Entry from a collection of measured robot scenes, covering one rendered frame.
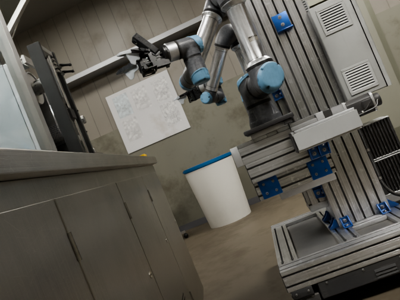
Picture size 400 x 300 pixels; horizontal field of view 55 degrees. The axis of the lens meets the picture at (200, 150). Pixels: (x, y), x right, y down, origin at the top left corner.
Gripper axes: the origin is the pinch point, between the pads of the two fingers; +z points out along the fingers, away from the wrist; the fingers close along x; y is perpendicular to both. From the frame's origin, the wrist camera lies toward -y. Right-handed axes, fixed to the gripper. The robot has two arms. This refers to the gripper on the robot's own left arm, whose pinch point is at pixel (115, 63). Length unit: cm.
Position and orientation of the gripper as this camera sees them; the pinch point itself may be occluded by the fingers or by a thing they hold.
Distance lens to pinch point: 151.8
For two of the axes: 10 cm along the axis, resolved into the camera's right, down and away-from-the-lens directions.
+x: -2.2, 2.6, 9.4
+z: -8.8, 3.6, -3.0
